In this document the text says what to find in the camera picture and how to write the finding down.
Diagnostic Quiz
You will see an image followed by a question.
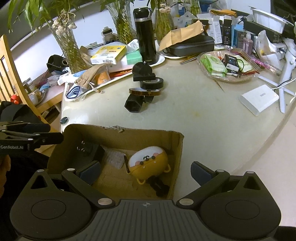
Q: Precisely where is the black power adapter block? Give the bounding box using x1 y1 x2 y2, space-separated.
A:
75 141 105 168

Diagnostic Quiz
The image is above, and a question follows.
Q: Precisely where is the amber kapton tape roll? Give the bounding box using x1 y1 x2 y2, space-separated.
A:
129 88 161 96

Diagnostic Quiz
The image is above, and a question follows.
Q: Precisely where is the black electrical tape roll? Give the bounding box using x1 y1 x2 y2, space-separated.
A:
140 77 164 90

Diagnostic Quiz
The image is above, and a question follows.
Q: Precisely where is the small black rectangular box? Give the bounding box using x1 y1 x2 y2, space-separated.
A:
133 73 156 82

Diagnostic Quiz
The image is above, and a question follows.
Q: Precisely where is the black cylinder lens cap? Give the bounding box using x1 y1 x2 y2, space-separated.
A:
132 62 152 75

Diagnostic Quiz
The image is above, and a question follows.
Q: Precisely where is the brown cardboard box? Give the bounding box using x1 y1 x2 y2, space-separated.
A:
47 124 184 201

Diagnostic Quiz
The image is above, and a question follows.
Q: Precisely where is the yellow cartoon earbuds case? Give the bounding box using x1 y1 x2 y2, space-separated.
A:
125 146 171 185

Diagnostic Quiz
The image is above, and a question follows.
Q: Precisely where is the wooden chair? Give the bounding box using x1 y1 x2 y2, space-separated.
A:
1 35 48 124

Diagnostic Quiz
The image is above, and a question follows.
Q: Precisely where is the white power bank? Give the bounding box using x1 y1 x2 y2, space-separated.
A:
239 84 279 116

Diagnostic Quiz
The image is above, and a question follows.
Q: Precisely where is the clear glass snack dish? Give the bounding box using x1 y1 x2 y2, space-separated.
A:
197 50 261 83

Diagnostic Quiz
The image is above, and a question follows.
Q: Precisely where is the white serving tray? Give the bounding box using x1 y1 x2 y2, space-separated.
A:
63 53 166 103

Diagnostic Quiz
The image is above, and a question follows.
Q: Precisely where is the glass vase with stems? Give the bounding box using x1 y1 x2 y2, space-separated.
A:
49 9 88 73

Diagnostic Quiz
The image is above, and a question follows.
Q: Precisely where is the yellow white cardboard box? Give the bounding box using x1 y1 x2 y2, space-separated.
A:
90 45 127 65

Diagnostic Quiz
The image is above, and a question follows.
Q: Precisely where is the green tissue pack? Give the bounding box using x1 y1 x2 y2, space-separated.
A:
126 50 142 65

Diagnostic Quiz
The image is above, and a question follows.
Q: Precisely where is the black zip case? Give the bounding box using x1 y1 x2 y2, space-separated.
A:
166 35 215 57

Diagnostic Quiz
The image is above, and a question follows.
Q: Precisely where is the brown paper envelope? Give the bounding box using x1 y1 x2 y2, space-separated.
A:
159 21 204 51

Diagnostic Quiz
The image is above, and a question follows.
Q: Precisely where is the white plastic tub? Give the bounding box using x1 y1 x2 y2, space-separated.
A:
250 6 295 34

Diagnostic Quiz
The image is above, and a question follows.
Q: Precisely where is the black thermos bottle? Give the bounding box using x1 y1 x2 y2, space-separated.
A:
133 7 158 65

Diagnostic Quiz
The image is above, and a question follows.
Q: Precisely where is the beige drawstring pouch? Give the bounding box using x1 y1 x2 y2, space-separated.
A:
75 63 109 89

